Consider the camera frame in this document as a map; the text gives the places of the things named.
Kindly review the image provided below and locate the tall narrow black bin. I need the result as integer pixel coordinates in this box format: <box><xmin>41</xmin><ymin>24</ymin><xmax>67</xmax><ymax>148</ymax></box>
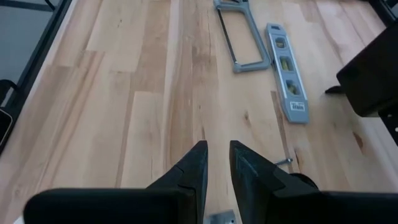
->
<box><xmin>336</xmin><ymin>21</ymin><xmax>398</xmax><ymax>118</ymax></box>

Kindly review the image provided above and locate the black C-clamp silver screw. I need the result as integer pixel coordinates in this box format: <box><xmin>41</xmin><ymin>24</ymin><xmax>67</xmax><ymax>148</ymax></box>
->
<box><xmin>273</xmin><ymin>157</ymin><xmax>320</xmax><ymax>191</ymax></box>

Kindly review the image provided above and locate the grey hacksaw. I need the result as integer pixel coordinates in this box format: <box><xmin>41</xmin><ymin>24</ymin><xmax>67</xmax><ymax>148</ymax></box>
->
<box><xmin>213</xmin><ymin>0</ymin><xmax>272</xmax><ymax>75</ymax></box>

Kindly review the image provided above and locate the grey torpedo level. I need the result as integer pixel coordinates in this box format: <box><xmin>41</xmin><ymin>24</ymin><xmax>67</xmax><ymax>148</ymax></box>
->
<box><xmin>264</xmin><ymin>22</ymin><xmax>310</xmax><ymax>124</ymax></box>

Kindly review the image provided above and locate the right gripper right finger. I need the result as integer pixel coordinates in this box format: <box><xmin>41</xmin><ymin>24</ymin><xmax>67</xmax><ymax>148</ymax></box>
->
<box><xmin>229</xmin><ymin>140</ymin><xmax>324</xmax><ymax>224</ymax></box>

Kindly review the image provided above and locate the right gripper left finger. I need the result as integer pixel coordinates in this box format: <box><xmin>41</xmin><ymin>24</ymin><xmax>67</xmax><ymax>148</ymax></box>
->
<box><xmin>146</xmin><ymin>140</ymin><xmax>208</xmax><ymax>224</ymax></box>

